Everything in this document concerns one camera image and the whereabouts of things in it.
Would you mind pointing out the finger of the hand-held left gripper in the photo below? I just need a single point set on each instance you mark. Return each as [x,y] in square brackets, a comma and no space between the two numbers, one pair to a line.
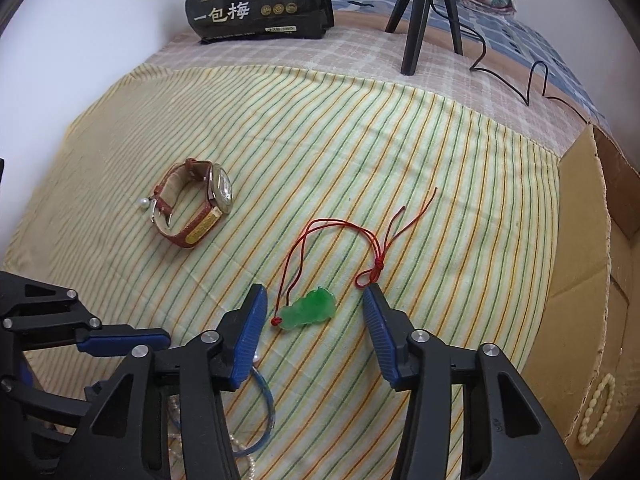
[120,340]
[45,402]

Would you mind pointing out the blue bangle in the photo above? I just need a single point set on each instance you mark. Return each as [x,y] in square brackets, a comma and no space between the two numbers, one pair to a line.
[273,412]

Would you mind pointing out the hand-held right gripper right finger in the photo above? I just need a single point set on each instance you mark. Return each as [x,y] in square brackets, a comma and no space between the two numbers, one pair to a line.
[382,335]

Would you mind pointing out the black printed snack bag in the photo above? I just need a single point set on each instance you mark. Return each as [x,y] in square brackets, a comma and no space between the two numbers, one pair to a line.
[250,5]

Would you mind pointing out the beige plaid blanket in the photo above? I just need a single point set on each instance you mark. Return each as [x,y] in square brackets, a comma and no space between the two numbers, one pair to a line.
[350,50]

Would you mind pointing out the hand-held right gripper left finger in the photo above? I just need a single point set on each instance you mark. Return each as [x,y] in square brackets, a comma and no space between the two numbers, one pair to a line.
[246,340]

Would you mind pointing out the cardboard box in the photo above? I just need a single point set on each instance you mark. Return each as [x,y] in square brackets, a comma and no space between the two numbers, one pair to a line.
[575,260]

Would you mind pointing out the black tripod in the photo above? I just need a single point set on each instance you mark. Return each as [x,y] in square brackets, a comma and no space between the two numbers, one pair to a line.
[414,35]

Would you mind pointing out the yellow striped cloth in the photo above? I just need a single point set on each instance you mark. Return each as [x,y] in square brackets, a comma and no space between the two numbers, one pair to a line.
[350,160]

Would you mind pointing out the blue patterned bedsheet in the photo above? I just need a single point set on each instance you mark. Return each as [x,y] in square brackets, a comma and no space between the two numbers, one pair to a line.
[515,35]

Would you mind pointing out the pearl earring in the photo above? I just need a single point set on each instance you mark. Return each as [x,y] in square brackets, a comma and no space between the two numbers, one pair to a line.
[145,203]

